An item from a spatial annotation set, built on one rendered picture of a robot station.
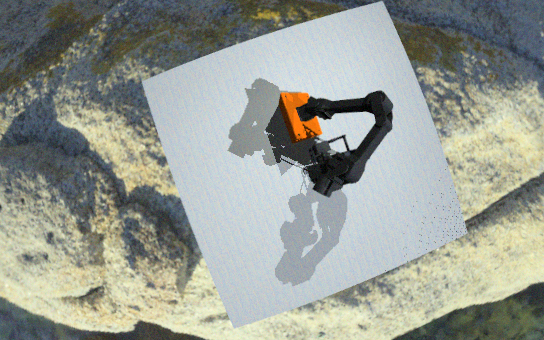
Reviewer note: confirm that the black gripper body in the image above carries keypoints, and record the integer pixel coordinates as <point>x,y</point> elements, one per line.
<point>322,147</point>

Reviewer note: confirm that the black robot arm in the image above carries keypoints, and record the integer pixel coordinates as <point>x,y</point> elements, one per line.
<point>342,169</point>

